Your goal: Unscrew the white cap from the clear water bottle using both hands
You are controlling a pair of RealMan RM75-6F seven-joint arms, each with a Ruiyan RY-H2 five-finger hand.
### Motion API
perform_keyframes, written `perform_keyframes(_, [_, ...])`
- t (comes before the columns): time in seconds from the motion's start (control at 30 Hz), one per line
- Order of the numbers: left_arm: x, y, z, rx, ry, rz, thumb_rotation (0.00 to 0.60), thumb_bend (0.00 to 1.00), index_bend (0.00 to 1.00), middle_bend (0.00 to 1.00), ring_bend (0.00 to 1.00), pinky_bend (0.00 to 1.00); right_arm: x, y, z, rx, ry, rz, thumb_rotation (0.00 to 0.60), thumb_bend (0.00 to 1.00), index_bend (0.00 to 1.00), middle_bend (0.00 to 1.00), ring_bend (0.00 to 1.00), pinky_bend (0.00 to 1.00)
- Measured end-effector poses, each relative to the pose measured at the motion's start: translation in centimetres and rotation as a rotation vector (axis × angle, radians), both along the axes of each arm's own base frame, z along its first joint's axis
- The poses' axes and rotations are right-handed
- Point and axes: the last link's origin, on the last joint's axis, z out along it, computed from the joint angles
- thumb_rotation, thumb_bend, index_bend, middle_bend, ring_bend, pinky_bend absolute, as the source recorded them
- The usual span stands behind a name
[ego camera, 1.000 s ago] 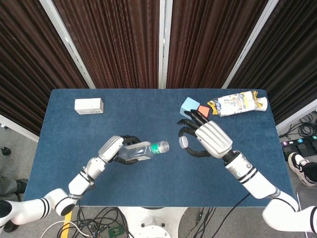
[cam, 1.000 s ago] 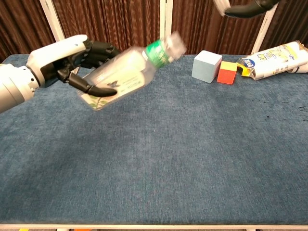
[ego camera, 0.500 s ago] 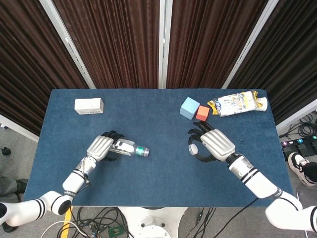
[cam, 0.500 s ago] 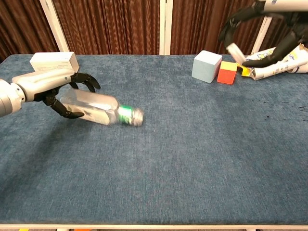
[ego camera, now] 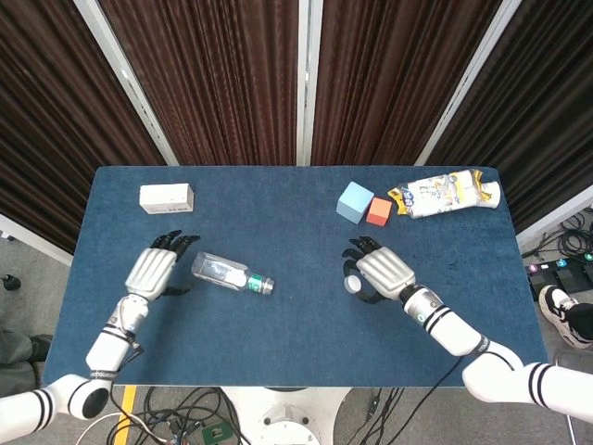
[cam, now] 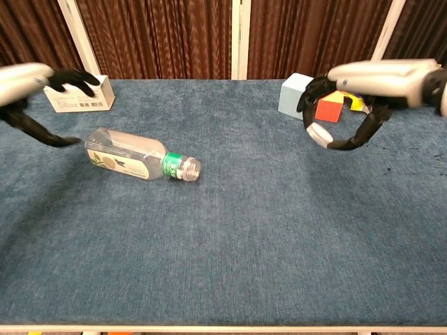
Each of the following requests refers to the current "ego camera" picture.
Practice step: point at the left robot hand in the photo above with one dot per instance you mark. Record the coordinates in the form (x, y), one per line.
(150, 271)

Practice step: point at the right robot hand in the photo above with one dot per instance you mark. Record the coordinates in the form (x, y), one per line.
(387, 273)

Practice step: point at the white bottle cap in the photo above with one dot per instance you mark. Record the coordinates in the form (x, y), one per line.
(353, 283)

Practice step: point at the clear plastic bottle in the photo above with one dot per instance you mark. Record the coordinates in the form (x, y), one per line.
(222, 271)

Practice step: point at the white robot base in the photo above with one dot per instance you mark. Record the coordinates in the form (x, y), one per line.
(287, 417)

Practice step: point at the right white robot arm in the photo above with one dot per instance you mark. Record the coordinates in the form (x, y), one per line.
(456, 334)

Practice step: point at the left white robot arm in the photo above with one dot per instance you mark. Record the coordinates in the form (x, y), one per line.
(109, 350)

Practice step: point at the orange block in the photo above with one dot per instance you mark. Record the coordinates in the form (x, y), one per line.
(379, 211)

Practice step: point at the white cardboard box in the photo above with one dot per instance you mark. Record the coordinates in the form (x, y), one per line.
(164, 197)

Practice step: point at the light blue cube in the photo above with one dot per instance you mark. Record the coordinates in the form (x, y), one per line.
(354, 201)

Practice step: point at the yellow white snack bag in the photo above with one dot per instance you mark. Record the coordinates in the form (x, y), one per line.
(440, 194)

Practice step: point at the blue felt table mat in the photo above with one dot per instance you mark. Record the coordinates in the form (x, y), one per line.
(296, 241)

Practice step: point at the yellow floor tape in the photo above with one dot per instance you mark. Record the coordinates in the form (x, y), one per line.
(126, 408)

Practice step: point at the black caster wheel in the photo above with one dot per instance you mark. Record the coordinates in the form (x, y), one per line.
(11, 282)

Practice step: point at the white black sneaker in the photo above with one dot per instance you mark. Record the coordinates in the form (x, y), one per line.
(553, 306)

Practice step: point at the green circuit board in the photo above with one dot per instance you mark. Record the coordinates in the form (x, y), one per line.
(215, 433)

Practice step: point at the black pedal boxes with lights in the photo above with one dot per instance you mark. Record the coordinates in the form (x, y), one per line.
(570, 275)

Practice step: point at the brown curtain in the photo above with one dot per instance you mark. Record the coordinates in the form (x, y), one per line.
(46, 116)
(208, 83)
(394, 83)
(546, 116)

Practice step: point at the white frame beam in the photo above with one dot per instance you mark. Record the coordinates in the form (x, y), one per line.
(556, 217)
(32, 241)

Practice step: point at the white frame post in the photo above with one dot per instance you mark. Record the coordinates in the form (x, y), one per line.
(306, 83)
(470, 79)
(126, 79)

